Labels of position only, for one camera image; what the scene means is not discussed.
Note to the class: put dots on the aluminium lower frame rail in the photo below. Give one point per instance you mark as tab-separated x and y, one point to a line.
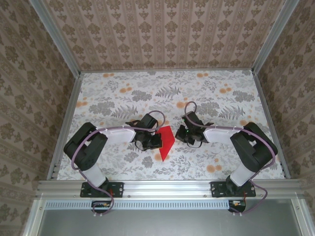
302	218
33	218

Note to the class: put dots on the wide aluminium cross rail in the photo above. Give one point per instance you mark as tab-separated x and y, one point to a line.
167	188

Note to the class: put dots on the small black electronics board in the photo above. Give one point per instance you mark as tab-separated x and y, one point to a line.
98	209
240	207

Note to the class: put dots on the aluminium side rail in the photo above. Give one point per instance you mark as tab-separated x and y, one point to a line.
271	123
67	123

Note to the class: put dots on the floral patterned table cover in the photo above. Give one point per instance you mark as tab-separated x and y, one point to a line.
197	83

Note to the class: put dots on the grey metal sheet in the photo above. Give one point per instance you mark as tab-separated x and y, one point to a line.
167	223

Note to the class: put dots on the red paper sheet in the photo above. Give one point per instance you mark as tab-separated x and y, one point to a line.
167	142

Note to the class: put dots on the thin aluminium rail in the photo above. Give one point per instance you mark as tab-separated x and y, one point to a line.
167	71

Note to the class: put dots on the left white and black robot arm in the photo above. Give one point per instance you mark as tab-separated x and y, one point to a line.
88	157

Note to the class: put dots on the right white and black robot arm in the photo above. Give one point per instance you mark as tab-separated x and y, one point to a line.
246	152

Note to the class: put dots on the aluminium upright post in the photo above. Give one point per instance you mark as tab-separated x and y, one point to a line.
273	37
58	37

